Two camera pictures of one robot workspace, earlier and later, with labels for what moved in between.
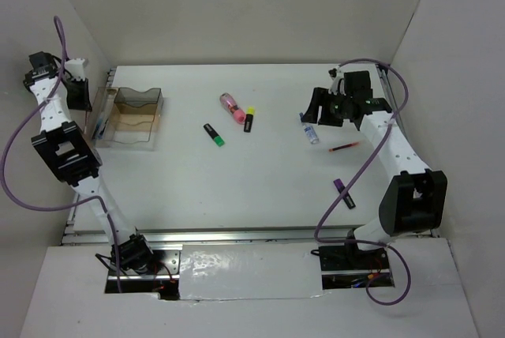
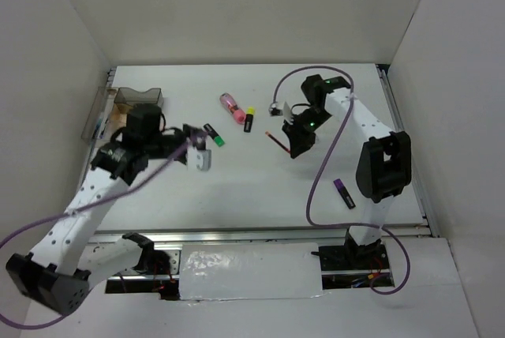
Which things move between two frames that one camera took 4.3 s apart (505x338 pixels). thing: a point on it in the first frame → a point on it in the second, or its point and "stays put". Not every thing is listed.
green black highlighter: x=215 y=137 stays put
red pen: x=340 y=147 → x=278 y=142
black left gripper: x=83 y=103 → x=187 y=133
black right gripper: x=321 y=97 → x=300 y=140
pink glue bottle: x=232 y=107 stays put
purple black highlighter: x=347 y=199 stays put
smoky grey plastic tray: x=139 y=99 stays put
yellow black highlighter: x=248 y=125 stays put
